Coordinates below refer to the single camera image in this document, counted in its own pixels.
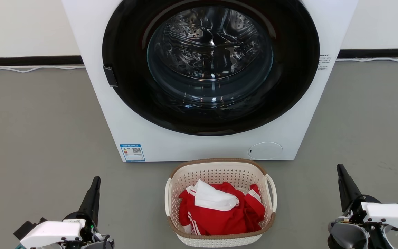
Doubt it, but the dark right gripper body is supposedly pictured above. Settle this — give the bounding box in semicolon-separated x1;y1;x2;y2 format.
344;194;381;222

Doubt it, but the red garment with white stripes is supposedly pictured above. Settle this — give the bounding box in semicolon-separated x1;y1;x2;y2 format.
179;182;266;236

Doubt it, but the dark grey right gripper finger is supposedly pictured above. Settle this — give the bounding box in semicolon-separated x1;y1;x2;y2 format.
337;164;362;212

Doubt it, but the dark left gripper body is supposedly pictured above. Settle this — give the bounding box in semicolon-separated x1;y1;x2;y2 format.
63;212;100;242

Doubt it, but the black round glass washer door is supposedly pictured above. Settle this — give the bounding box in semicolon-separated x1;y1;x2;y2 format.
102;0;320;136

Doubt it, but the small printed text sticker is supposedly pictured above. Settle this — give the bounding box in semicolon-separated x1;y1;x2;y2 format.
318;54;331;71

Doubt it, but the dark washer door handle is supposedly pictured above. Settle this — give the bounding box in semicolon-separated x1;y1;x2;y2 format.
103;66;118;87

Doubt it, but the blue energy label sticker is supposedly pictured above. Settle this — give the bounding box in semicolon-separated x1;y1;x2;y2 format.
120;144;145;162

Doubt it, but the round white filter cover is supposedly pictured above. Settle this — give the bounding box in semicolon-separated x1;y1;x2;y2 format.
248;142;283;160

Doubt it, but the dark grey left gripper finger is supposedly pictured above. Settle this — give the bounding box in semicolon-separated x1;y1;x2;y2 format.
78;176;101;225

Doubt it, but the white washing machine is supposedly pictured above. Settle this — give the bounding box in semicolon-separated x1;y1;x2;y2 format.
62;0;358;162

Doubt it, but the wavy white floor cable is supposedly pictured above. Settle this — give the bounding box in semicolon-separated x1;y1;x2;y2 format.
0;66;78;73

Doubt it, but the straight white floor cable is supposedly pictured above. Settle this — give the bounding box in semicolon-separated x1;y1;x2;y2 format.
0;64;85;68

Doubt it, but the cream plastic laundry basket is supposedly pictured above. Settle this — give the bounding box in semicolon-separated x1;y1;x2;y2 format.
164;158;277;248

